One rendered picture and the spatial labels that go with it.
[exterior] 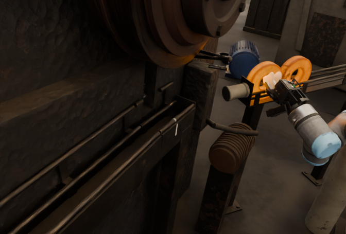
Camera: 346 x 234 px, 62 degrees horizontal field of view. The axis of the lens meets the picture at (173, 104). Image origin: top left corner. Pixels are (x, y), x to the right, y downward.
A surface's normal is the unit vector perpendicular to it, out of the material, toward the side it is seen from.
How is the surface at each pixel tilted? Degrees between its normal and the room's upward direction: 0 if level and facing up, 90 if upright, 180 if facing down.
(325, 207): 90
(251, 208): 0
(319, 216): 90
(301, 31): 90
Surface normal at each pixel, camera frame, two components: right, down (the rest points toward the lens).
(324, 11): -0.70, 0.28
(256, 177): 0.11, -0.86
